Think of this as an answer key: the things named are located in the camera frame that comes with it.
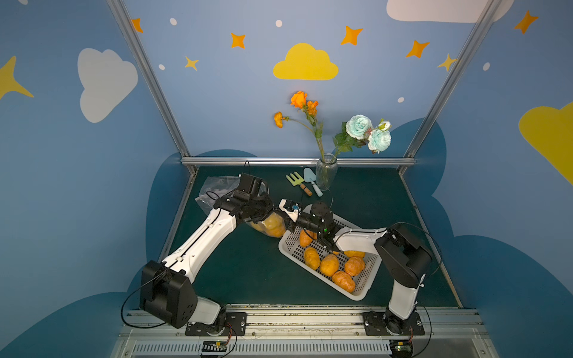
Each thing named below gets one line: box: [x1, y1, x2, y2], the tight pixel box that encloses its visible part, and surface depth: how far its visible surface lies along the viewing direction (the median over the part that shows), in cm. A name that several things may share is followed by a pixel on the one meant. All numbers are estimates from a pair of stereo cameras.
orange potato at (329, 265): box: [320, 253, 340, 277], surface depth 84 cm
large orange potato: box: [262, 212, 286, 238], surface depth 89 cm
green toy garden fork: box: [285, 171, 313, 197], surface depth 117 cm
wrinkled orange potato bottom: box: [331, 270, 356, 294], surface depth 81 cm
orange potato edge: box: [304, 246, 321, 270], surface depth 85 cm
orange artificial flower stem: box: [273, 90, 325, 159], surface depth 92 cm
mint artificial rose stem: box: [332, 114, 393, 158], surface depth 68 cm
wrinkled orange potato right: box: [344, 256, 365, 277], surface depth 84 cm
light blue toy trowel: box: [303, 167, 324, 197], surface depth 121 cm
